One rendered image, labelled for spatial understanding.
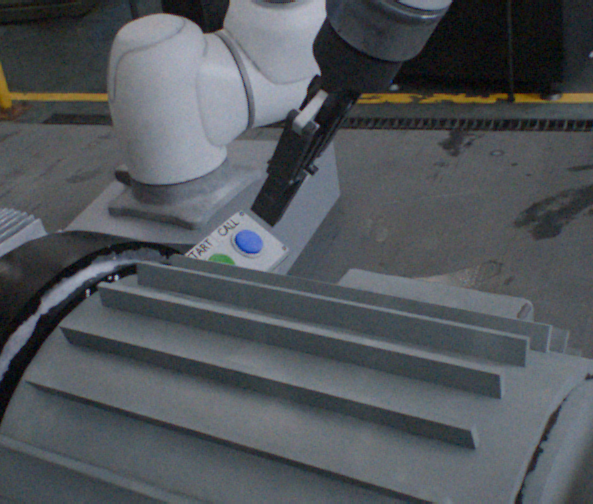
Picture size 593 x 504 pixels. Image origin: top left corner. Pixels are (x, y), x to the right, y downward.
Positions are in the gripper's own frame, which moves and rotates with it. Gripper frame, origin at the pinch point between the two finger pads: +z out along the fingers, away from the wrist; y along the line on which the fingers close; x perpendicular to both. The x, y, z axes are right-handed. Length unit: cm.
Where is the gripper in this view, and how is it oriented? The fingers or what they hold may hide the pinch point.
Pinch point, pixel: (277, 192)
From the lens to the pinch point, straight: 97.2
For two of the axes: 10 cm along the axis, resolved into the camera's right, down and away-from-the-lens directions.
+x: 7.8, 6.1, -1.2
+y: -4.9, 4.9, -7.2
